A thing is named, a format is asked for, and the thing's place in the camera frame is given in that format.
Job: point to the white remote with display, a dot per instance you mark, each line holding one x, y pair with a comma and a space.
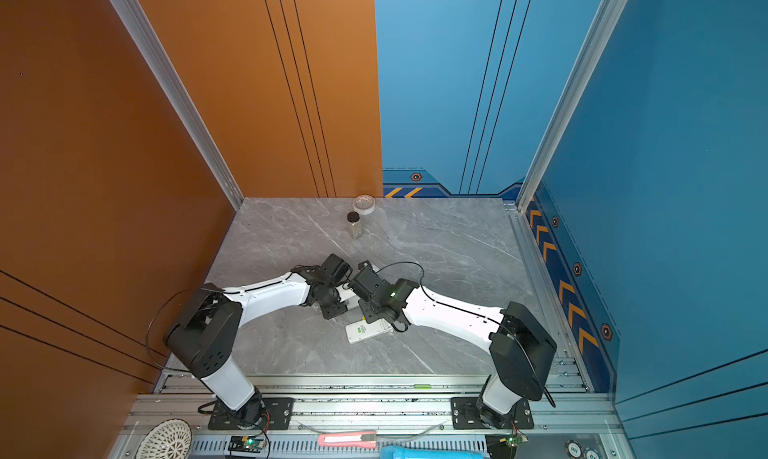
348, 297

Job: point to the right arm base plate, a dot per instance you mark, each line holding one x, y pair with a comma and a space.
470, 413

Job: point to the green circuit board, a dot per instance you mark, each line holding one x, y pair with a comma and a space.
247, 446

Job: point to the aluminium rail frame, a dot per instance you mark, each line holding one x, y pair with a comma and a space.
407, 410

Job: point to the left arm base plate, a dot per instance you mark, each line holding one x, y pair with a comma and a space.
272, 413

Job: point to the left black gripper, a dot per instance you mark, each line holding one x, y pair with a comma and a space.
334, 312

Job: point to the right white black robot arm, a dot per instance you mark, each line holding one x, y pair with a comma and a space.
521, 349

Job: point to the pink box cutter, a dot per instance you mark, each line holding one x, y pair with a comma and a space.
366, 440

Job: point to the white remote control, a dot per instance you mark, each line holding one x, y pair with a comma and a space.
361, 330

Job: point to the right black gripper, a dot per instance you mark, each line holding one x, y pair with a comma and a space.
367, 314

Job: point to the small brown-capped jar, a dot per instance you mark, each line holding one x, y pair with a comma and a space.
354, 224

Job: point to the cyan cylinder object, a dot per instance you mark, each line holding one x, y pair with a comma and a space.
398, 452

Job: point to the white mesh basket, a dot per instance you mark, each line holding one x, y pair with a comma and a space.
171, 439

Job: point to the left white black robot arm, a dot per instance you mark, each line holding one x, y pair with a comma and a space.
204, 332

